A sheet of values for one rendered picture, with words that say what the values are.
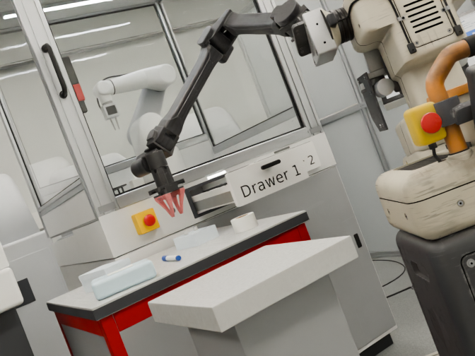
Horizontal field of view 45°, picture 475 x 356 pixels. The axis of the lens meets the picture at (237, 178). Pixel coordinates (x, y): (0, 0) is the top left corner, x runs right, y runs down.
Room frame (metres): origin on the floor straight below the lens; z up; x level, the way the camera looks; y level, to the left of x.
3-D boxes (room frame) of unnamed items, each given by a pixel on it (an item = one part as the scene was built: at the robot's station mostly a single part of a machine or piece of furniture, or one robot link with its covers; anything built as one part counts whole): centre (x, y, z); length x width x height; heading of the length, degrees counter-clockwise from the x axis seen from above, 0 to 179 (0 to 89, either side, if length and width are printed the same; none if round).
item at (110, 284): (1.36, 0.34, 0.78); 0.15 x 0.10 x 0.04; 106
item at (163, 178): (1.74, 0.21, 0.98); 0.10 x 0.07 x 0.07; 130
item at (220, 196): (2.00, 0.01, 0.86); 0.40 x 0.26 x 0.06; 30
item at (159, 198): (1.74, 0.21, 0.91); 0.07 x 0.07 x 0.09; 40
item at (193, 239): (1.73, 0.18, 0.78); 0.12 x 0.08 x 0.04; 38
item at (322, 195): (2.54, 0.26, 0.40); 1.03 x 0.95 x 0.80; 120
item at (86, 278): (1.54, 0.43, 0.79); 0.13 x 0.09 x 0.05; 50
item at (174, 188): (1.74, 0.21, 0.91); 0.07 x 0.07 x 0.09; 40
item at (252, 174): (1.82, -0.09, 0.87); 0.29 x 0.02 x 0.11; 120
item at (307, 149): (2.25, -0.21, 0.87); 0.29 x 0.02 x 0.11; 120
